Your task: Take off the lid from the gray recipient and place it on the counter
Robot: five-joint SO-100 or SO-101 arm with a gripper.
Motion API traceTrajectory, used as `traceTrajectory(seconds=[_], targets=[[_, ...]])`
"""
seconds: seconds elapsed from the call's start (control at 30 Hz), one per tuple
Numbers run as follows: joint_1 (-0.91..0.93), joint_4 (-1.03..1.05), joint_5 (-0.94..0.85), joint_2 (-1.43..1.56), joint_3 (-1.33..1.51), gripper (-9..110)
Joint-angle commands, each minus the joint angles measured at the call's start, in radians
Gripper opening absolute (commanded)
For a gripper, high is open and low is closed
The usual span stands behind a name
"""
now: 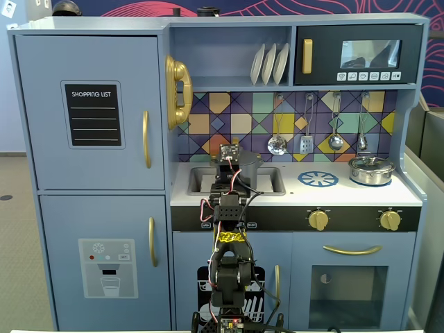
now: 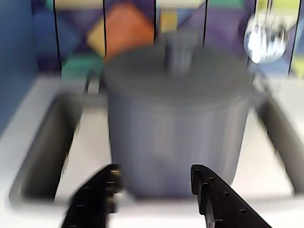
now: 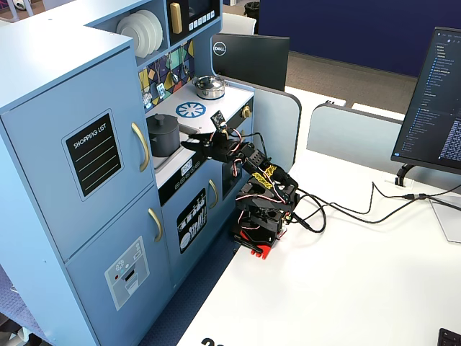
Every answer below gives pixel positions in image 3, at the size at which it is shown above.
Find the silver metal cup left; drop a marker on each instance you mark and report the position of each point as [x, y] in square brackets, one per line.
[147, 97]

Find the black toy microwave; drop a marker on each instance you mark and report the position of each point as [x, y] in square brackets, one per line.
[201, 9]

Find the small wrist camera board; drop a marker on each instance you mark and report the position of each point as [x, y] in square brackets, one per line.
[217, 119]

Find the gray monitor base plate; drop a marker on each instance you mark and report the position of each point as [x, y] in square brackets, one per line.
[448, 220]

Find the white cylindrical can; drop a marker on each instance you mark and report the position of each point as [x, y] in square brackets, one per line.
[161, 90]

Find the gold stove knob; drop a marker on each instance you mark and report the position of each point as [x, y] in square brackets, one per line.
[246, 112]

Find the white chair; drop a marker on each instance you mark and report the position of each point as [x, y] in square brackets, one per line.
[237, 23]

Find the white toy plate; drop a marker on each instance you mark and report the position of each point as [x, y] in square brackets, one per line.
[160, 32]
[131, 34]
[153, 30]

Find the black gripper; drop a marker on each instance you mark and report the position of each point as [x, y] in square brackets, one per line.
[215, 149]

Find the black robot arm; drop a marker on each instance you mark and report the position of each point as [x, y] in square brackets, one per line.
[268, 202]

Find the black keyboard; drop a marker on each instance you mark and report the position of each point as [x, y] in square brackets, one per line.
[450, 339]

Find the gray pot lid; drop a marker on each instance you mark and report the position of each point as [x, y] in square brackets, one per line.
[160, 123]

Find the gray pot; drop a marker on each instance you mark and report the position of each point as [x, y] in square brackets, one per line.
[164, 144]

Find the silver metal cup centre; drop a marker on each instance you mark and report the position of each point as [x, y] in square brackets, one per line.
[174, 77]

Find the silver metal cup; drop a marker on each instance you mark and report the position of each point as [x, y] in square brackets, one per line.
[174, 77]
[147, 97]

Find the light blue desk divider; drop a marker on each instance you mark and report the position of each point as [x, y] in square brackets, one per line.
[277, 122]
[353, 133]

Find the dishwasher door with cutlery print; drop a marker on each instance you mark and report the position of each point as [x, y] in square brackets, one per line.
[176, 266]

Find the black Dell monitor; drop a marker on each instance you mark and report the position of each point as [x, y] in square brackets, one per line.
[252, 59]

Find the blue toy kitchen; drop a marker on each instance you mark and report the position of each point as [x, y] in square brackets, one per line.
[43, 65]

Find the black trash bin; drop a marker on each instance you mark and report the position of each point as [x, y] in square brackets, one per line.
[252, 11]

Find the silver pot lid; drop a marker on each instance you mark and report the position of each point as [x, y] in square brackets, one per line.
[208, 83]

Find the fridge door with shopping list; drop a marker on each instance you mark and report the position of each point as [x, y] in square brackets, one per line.
[47, 187]

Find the monitor showing code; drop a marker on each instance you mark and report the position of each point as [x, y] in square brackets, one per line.
[436, 108]

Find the freezer door with ice dispenser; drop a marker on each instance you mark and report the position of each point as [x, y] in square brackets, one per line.
[93, 288]

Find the metal toy spoon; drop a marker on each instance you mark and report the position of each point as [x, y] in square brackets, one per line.
[186, 68]

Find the red arm base clamp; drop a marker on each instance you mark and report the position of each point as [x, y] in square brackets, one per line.
[264, 248]

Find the silver metal pot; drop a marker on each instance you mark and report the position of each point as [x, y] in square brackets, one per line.
[210, 93]

